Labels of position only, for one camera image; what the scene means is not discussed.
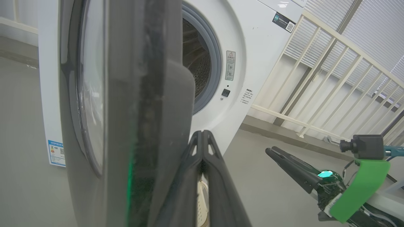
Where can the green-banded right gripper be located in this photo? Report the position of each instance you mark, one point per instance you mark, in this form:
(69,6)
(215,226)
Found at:
(356,189)

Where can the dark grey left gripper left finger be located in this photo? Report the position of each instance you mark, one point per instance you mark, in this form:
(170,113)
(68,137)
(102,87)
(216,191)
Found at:
(184,189)

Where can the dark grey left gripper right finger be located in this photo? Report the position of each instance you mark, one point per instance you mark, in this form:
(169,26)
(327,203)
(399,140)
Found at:
(225,192)

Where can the black round glass washer door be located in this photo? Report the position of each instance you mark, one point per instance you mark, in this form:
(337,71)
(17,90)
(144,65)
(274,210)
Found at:
(142,110)

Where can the cream laundry basket brown rim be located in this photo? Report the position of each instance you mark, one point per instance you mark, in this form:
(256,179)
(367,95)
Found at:
(202,201)

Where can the white front-load washing machine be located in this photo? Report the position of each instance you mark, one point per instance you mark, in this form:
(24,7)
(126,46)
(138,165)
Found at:
(252,47)

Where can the small printed text sticker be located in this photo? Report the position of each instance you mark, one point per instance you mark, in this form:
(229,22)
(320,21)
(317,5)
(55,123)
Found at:
(247,96)

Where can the white metal railing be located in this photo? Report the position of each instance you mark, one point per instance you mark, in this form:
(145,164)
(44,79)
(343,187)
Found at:
(331,78)

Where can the grey warning sticker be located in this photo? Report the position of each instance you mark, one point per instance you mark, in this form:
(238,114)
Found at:
(230,65)

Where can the blue energy label sticker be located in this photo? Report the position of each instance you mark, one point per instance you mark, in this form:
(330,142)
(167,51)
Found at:
(56,153)

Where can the black QR code sticker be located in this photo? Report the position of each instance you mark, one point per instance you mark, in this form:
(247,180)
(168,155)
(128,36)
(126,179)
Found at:
(284,22)

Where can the white slatted blind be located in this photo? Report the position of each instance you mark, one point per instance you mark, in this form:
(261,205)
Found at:
(378,25)

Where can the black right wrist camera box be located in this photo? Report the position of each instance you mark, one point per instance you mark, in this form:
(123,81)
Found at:
(366,146)

